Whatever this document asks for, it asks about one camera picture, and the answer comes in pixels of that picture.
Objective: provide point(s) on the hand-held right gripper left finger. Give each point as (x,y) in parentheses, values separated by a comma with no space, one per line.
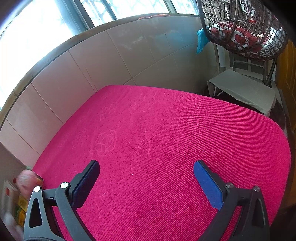
(85,183)

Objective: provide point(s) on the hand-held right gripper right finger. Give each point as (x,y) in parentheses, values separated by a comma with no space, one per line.
(208,185)

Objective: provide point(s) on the pink plush ball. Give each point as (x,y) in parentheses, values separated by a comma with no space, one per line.
(25,180)

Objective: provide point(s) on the green orange medicine box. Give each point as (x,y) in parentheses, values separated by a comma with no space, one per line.
(22,208)

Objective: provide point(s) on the pink embossed table cloth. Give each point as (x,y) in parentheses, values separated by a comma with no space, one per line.
(150,139)

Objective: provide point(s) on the grey covered stool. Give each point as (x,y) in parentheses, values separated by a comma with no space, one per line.
(242,88)

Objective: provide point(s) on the yellow wooden door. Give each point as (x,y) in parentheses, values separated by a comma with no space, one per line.
(289,69)

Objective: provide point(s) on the teal cloth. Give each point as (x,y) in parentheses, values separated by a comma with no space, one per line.
(201,42)

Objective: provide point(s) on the red white patterned cushion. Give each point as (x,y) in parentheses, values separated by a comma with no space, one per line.
(240,37)

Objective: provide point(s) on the dark wicker hanging chair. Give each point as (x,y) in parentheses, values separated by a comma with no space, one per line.
(275,30)

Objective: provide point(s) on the red cloth on sill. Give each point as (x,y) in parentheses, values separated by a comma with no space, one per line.
(157,15)

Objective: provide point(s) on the window with metal frame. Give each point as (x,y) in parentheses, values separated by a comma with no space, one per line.
(34,34)

